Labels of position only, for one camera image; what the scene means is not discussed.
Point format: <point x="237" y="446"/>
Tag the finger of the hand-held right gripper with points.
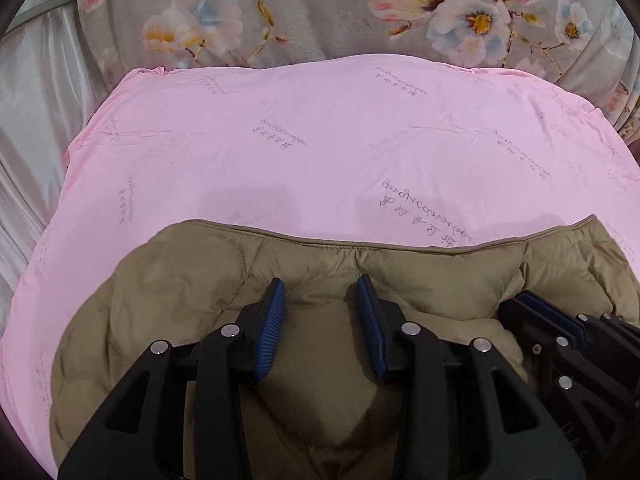
<point x="530" y="325"/>
<point x="555" y="312"/>

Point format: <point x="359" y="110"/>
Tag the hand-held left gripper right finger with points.
<point x="372" y="332"/>

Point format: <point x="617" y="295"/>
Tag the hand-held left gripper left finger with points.
<point x="270" y="332"/>

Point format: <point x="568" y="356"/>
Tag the pink bed sheet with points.
<point x="300" y="160"/>

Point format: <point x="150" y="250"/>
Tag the white satin curtain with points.
<point x="40" y="120"/>

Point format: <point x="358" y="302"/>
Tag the grey curved pole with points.
<point x="45" y="11"/>

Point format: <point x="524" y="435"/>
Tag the olive quilted jacket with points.
<point x="175" y="280"/>

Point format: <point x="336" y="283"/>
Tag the grey floral blanket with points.
<point x="325" y="10"/>

